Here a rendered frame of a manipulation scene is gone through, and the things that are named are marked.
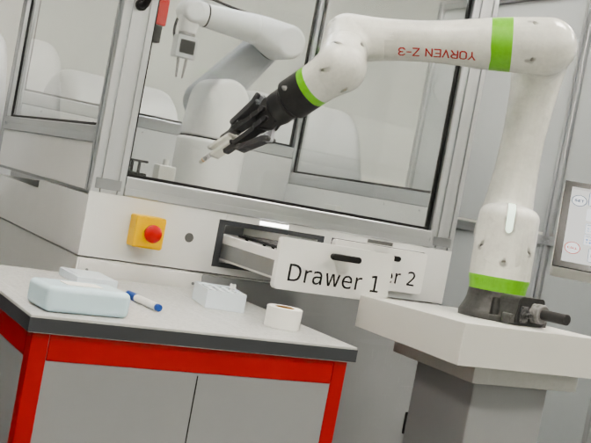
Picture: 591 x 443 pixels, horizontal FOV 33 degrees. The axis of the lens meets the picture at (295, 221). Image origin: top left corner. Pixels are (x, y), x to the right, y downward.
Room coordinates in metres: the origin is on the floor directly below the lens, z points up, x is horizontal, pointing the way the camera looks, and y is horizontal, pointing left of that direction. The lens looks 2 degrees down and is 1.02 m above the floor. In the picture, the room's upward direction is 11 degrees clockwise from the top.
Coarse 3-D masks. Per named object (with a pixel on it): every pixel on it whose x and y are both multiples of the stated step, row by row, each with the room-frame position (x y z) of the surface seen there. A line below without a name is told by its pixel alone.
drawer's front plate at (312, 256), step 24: (288, 240) 2.12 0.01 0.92; (288, 264) 2.13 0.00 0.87; (312, 264) 2.16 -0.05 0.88; (336, 264) 2.18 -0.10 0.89; (360, 264) 2.21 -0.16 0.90; (384, 264) 2.25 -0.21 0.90; (288, 288) 2.13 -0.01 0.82; (312, 288) 2.16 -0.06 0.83; (336, 288) 2.19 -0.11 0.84; (360, 288) 2.22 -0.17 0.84; (384, 288) 2.25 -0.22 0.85
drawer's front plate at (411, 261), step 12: (336, 240) 2.53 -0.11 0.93; (384, 252) 2.60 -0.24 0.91; (396, 252) 2.62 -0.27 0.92; (408, 252) 2.64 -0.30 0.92; (396, 264) 2.62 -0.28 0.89; (408, 264) 2.64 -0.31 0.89; (420, 264) 2.66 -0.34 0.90; (408, 276) 2.65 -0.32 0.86; (420, 276) 2.67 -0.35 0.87; (396, 288) 2.63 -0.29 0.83; (408, 288) 2.65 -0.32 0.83; (420, 288) 2.67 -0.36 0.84
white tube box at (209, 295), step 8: (200, 288) 2.11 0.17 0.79; (208, 288) 2.09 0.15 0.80; (216, 288) 2.12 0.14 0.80; (224, 288) 2.15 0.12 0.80; (192, 296) 2.17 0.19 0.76; (200, 296) 2.10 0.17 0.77; (208, 296) 2.05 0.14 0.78; (216, 296) 2.06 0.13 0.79; (224, 296) 2.06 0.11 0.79; (232, 296) 2.07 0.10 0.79; (240, 296) 2.07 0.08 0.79; (208, 304) 2.05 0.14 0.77; (216, 304) 2.06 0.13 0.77; (224, 304) 2.06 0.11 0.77; (232, 304) 2.07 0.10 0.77; (240, 304) 2.07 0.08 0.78; (240, 312) 2.07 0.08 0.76
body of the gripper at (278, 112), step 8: (272, 96) 2.20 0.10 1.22; (264, 104) 2.24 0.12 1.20; (272, 104) 2.19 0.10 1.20; (280, 104) 2.18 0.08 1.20; (264, 112) 2.23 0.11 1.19; (272, 112) 2.19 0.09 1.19; (280, 112) 2.18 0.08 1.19; (288, 112) 2.19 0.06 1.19; (272, 120) 2.21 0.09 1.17; (280, 120) 2.20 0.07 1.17; (288, 120) 2.21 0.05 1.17; (264, 128) 2.23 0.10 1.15; (272, 128) 2.21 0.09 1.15
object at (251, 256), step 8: (224, 240) 2.39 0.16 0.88; (232, 240) 2.36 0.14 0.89; (240, 240) 2.32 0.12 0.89; (248, 240) 2.47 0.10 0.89; (224, 248) 2.38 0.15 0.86; (232, 248) 2.35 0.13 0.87; (240, 248) 2.32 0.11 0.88; (248, 248) 2.28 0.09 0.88; (256, 248) 2.25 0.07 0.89; (264, 248) 2.22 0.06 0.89; (224, 256) 2.37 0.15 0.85; (232, 256) 2.34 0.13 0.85; (240, 256) 2.30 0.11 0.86; (248, 256) 2.27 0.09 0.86; (256, 256) 2.24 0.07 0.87; (264, 256) 2.21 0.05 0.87; (272, 256) 2.18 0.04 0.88; (232, 264) 2.34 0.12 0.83; (240, 264) 2.30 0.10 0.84; (248, 264) 2.26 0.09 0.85; (256, 264) 2.23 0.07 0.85; (264, 264) 2.20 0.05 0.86; (272, 264) 2.17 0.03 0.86; (256, 272) 2.23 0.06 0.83; (264, 272) 2.19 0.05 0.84; (272, 272) 2.16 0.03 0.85
